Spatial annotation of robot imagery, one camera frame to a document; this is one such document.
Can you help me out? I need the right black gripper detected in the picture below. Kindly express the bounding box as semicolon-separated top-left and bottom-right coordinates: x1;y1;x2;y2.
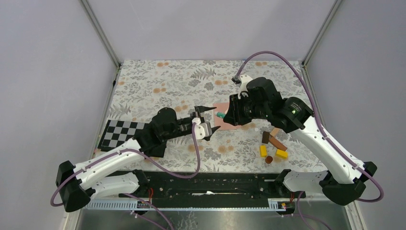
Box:
223;92;269;126

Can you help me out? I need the green white glue stick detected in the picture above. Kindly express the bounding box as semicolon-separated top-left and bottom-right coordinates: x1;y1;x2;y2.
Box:
215;112;225;119

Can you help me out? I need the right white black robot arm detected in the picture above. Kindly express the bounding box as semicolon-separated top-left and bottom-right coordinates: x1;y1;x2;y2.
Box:
223;75;377;206

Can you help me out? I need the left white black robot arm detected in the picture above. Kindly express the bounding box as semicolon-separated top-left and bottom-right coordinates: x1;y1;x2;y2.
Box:
50;106;219;212

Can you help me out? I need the dark brown wooden block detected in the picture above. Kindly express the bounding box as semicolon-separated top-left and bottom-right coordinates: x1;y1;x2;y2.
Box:
261;131;270;144

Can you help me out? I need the light wooden block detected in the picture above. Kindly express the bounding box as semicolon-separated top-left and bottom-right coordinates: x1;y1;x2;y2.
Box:
270;127;280;137

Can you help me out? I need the yellow block near front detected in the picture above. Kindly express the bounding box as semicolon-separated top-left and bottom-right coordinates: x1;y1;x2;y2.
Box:
259;145;268;158

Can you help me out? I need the yellow block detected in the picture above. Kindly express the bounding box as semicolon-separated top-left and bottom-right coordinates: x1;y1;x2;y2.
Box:
275;149;288;159
259;145;268;158

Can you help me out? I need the reddish brown wooden block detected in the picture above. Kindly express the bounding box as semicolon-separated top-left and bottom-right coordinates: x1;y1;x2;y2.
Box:
269;136;287;151

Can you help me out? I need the small brown wooden cylinder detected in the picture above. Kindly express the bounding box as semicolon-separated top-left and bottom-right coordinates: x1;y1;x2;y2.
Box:
265;156;273;164

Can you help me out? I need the yellow block right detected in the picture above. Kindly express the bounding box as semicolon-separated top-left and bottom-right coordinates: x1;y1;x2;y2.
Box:
275;149;288;159

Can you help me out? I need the floral patterned table mat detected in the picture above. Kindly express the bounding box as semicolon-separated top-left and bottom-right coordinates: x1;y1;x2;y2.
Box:
107;60;326;173

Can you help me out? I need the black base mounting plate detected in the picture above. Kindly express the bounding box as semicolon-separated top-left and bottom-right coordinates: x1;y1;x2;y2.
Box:
131;172;306;208

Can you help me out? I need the black grey checkerboard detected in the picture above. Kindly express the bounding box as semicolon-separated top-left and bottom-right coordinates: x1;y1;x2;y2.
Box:
97;120;149;152

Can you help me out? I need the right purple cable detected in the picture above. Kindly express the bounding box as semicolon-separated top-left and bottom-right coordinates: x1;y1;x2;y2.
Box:
233;50;384;230

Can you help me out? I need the white slotted cable duct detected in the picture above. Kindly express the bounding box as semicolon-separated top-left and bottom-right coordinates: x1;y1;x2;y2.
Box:
84;199;287;212

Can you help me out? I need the right aluminium frame post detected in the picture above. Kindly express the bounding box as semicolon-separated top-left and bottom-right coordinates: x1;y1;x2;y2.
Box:
302;0;343;68

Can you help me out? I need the aluminium frame post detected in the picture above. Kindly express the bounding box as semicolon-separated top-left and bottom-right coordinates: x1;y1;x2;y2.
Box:
79;0;121;69
302;0;343;68

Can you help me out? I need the left aluminium frame post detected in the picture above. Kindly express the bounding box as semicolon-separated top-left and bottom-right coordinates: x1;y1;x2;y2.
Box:
79;0;121;69

